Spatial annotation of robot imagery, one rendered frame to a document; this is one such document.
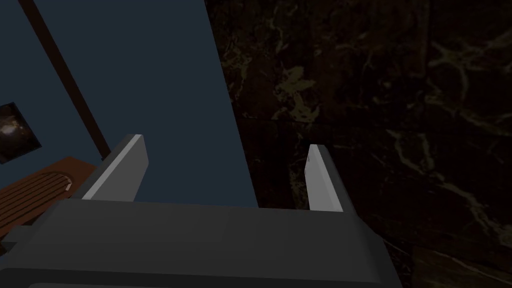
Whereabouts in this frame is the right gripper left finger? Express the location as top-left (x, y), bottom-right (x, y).
top-left (71, 133), bottom-right (150, 203)

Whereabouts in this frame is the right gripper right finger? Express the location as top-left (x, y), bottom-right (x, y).
top-left (304, 144), bottom-right (357, 213)

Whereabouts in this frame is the brown wooden slatted furniture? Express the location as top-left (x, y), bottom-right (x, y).
top-left (0, 156), bottom-right (98, 243)

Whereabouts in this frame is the dark framed wall picture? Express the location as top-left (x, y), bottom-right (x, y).
top-left (0, 101), bottom-right (43, 165)

